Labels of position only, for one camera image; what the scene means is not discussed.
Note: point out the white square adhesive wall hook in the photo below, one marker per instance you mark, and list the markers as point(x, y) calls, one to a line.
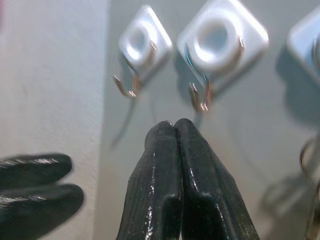
point(300, 42)
point(160, 47)
point(250, 32)

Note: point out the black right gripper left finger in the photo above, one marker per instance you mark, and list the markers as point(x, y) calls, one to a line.
point(155, 175)

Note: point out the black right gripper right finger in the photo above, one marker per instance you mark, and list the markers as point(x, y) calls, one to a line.
point(205, 187)

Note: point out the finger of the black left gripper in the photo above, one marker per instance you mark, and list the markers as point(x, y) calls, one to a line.
point(32, 171)
point(37, 212)

